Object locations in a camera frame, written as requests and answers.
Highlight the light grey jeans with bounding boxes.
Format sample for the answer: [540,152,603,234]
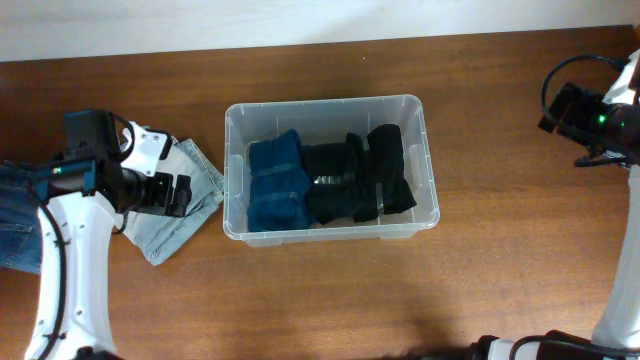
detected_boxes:
[121,125,224,265]

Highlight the teal cloth bundle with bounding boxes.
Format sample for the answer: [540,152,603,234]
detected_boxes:
[247,129,315,232]

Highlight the clear plastic storage bin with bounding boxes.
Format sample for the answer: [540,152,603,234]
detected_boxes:
[222,94,440,247]

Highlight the dark blue folded jeans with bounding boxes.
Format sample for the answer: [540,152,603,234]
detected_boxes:
[1,162,42,275]

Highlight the small black cloth bundle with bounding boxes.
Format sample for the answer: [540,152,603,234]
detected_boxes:
[302,133,367,225]

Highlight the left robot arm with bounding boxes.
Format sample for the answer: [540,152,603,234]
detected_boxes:
[25,110,192,359]

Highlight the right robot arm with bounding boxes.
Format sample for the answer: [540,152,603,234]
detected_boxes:
[466,51,639,360]

